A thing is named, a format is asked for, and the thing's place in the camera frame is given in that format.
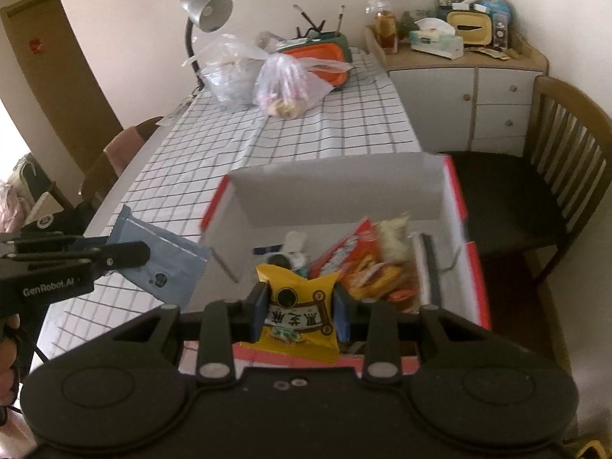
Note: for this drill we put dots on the person's left hand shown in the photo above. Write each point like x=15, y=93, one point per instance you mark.
x=8, y=358

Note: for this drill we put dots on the yellow snack packet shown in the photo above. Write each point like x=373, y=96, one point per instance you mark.
x=296, y=315

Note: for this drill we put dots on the yellow tissue holder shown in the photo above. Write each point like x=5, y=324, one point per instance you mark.
x=471, y=28

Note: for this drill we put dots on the bottle with orange contents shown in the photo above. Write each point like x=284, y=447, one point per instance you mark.
x=386, y=28

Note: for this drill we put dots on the white wooden cabinet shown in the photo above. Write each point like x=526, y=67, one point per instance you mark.
x=430, y=105

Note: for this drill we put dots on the blue grey snack packet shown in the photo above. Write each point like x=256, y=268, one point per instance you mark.
x=167, y=258

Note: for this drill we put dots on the crumpled clear wrapper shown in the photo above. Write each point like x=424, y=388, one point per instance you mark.
x=174, y=114

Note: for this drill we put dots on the cream snack packet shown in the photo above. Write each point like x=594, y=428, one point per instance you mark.
x=394, y=239

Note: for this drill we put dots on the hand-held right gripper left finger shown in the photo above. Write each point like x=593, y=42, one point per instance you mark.
x=257, y=311

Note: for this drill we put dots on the green white tissue box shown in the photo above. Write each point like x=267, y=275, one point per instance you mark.
x=435, y=40

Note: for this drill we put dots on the black bag white logo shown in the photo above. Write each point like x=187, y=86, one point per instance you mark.
x=52, y=220

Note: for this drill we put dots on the light blue packet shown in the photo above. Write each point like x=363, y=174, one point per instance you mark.
x=499, y=21

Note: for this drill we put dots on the pink plastic bag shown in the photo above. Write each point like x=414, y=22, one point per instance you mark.
x=287, y=86

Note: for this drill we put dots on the red chips packet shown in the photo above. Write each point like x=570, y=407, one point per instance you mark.
x=344, y=253

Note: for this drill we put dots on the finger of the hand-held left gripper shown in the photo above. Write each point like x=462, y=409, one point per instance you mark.
x=124, y=256

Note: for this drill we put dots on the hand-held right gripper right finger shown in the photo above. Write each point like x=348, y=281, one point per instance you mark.
x=342, y=313

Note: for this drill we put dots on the white cardboard box red trim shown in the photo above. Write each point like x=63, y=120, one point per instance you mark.
x=334, y=191

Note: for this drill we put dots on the checked tablecloth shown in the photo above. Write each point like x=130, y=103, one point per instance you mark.
x=215, y=153

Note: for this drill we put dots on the orange green desk organizer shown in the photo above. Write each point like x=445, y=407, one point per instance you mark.
x=325, y=55

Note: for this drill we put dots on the brown wooden door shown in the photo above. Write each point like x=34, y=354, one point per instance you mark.
x=43, y=81

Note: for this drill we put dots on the silver desk lamp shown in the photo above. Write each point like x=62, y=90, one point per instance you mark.
x=208, y=9

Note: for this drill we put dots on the wooden chair dark seat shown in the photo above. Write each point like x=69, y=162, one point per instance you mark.
x=507, y=201

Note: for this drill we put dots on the clear plastic bag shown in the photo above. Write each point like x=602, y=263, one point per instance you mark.
x=229, y=76

